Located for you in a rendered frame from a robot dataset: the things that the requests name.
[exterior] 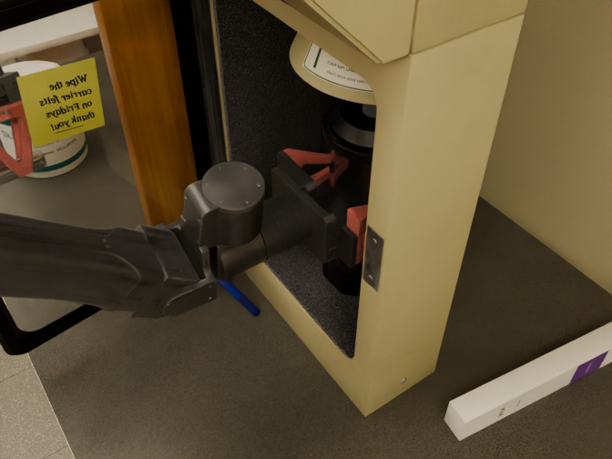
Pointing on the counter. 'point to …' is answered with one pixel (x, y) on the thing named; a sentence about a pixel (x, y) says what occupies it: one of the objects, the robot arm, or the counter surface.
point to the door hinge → (201, 12)
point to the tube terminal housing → (412, 185)
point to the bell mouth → (328, 73)
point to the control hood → (364, 24)
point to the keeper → (372, 261)
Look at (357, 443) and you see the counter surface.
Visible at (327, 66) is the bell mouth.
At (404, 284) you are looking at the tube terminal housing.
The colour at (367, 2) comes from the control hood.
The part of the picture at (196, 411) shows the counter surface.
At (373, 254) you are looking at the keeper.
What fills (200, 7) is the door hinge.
